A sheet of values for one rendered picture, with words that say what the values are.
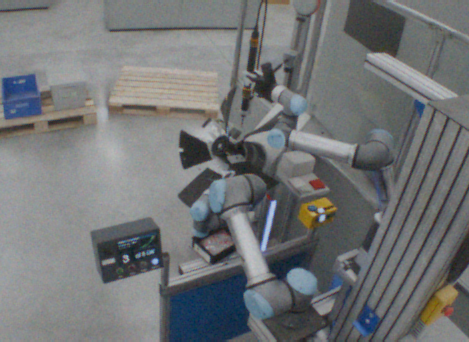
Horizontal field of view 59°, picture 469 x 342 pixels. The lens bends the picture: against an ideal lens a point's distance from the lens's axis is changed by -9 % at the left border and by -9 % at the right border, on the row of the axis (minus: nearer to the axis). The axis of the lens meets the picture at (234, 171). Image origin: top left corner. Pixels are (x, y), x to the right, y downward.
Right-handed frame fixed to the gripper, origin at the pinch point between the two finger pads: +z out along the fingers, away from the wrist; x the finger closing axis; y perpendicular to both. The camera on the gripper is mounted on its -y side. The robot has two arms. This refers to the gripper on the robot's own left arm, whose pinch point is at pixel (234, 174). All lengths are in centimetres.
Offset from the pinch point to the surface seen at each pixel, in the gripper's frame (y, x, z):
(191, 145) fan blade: 35.1, 3.6, 21.4
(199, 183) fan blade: 19.9, 12.0, 1.4
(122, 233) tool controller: 17, -9, -68
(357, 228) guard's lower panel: -61, 49, 47
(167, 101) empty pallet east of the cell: 174, 85, 219
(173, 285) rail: 7, 32, -51
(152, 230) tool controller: 8, -8, -60
